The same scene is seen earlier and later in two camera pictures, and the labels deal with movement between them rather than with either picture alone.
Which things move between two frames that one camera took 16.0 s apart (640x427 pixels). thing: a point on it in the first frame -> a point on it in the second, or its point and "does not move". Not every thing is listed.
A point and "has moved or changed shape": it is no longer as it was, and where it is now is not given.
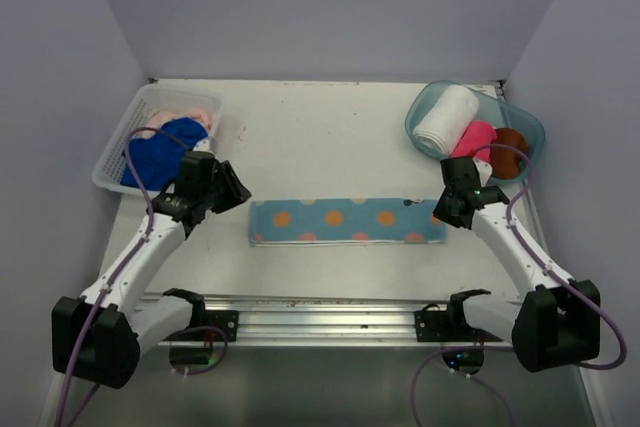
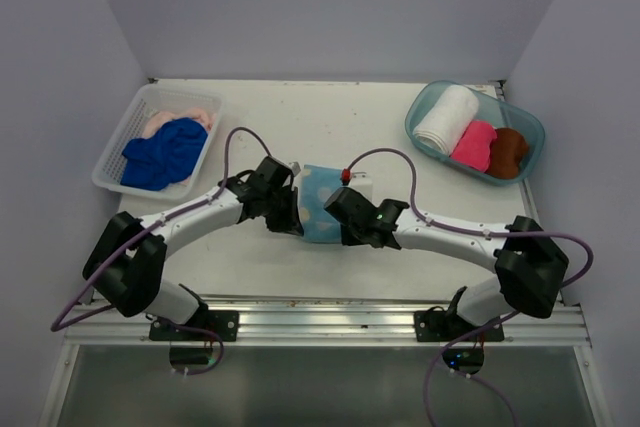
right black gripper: [442, 214] -> [348, 238]
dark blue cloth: [151, 163] does not move
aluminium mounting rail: [315, 320] does not move
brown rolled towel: [504, 161] does not move
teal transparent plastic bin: [493, 111] does not move
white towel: [451, 109] does not move
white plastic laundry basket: [112, 170] does not move
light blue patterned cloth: [345, 222] has moved or changed shape
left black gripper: [237, 193] -> [290, 223]
